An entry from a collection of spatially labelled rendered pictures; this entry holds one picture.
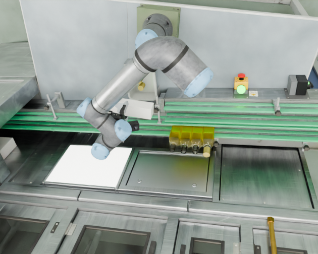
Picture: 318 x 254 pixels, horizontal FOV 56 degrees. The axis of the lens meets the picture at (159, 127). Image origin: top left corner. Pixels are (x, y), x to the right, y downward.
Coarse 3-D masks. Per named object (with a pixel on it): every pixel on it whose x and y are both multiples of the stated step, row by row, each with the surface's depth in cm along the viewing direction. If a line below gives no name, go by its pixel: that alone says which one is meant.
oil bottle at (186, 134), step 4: (184, 128) 162; (188, 128) 162; (192, 128) 162; (184, 132) 159; (188, 132) 159; (184, 136) 156; (188, 136) 156; (180, 140) 155; (184, 140) 154; (188, 140) 154; (180, 144) 156; (188, 144) 154
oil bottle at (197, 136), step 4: (196, 128) 161; (200, 128) 161; (192, 132) 159; (196, 132) 158; (200, 132) 158; (192, 136) 155; (196, 136) 155; (200, 136) 155; (192, 140) 153; (196, 140) 153; (200, 140) 153; (192, 144) 153; (200, 144) 153
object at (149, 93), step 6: (144, 78) 173; (150, 78) 172; (138, 84) 176; (150, 84) 175; (132, 90) 177; (138, 90) 179; (144, 90) 178; (150, 90) 177; (156, 90) 168; (132, 96) 176; (138, 96) 176; (144, 96) 175; (150, 96) 174
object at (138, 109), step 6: (120, 102) 147; (132, 102) 147; (138, 102) 148; (144, 102) 148; (150, 102) 148; (114, 108) 147; (132, 108) 145; (138, 108) 145; (144, 108) 144; (150, 108) 144; (126, 114) 148; (132, 114) 147; (138, 114) 147; (144, 114) 146; (150, 114) 145
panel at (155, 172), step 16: (80, 144) 184; (128, 160) 167; (144, 160) 167; (160, 160) 166; (176, 160) 164; (192, 160) 163; (208, 160) 162; (128, 176) 157; (144, 176) 156; (160, 176) 155; (176, 176) 154; (192, 176) 153; (208, 176) 151; (112, 192) 152; (128, 192) 150; (144, 192) 147; (160, 192) 146; (176, 192) 145; (192, 192) 144; (208, 192) 143
